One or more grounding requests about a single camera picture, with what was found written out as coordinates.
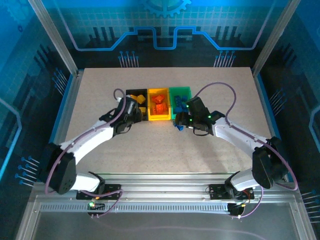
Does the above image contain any black plastic bin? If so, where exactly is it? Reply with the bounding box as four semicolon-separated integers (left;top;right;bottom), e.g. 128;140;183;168
125;88;149;123

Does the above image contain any yellow plastic bin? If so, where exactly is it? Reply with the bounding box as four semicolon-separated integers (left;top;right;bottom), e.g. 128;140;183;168
147;87;173;122

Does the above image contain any green plastic bin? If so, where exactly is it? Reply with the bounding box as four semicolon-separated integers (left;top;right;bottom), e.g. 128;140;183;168
168;86;193;121

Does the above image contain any small black controller board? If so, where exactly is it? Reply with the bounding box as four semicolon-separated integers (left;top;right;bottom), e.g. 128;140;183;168
227;202;245;217
88;202;106;211

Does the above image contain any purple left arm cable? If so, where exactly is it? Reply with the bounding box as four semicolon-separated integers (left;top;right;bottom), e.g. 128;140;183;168
44;88;128;195

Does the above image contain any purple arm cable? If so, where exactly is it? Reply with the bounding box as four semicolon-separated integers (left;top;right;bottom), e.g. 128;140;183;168
44;88;128;195
193;82;299;191

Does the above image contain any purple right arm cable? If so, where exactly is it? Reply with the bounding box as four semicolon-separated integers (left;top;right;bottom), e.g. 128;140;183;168
193;82;299;191

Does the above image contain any aluminium side rail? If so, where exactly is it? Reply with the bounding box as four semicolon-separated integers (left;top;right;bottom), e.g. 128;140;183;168
44;70;85;161
251;67;296;182

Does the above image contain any aluminium front rail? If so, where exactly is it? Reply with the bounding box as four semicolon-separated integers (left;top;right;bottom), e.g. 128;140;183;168
67;172;298;205

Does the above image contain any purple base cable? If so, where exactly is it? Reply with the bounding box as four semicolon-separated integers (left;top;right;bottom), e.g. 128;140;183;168
87;190;124;219
230;184;264;220

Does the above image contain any slotted grey cable duct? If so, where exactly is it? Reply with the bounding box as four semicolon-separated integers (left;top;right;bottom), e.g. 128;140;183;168
39;202;231;214

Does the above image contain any aluminium frame post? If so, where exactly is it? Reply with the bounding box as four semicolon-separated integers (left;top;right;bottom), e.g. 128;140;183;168
27;0;80;77
251;0;302;76

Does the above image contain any thin purple loose cable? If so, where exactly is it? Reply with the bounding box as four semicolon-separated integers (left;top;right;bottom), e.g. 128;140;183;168
94;219;266;238

